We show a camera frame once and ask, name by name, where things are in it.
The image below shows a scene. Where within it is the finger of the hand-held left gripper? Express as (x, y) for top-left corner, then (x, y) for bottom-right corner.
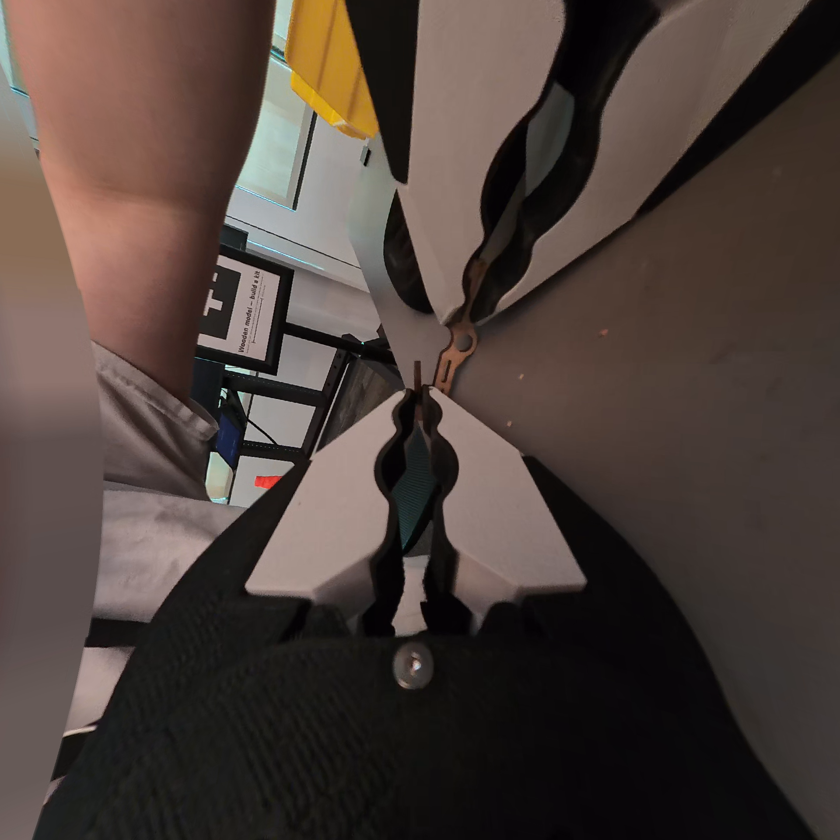
(467, 0), (809, 328)
(395, 0), (592, 326)

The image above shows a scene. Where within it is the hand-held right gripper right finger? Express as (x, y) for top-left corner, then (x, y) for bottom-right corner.
(423, 386), (588, 627)

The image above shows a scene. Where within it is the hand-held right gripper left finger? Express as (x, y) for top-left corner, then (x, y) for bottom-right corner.
(245, 386), (424, 636)

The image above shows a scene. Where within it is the small wooden model piece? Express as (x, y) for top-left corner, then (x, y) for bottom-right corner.
(412, 360), (437, 427)

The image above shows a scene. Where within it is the long slotted wooden model bar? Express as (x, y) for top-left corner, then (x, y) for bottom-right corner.
(432, 259), (491, 396)

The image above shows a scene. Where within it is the person's left forearm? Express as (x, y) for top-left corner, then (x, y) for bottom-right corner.
(7, 0), (278, 411)

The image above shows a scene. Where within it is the yellow plastic bin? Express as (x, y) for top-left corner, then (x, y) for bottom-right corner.
(284, 0), (383, 140)

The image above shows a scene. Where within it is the white cabinet door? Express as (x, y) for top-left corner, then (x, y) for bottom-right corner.
(233, 39), (330, 212)

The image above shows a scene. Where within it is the black metal shelf rack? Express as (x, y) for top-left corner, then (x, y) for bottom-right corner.
(217, 320), (396, 508)

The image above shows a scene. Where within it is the blue box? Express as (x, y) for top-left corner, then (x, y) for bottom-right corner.
(215, 392), (248, 468)

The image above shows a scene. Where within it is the black framed sign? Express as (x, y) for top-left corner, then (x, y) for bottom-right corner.
(194, 244), (295, 377)

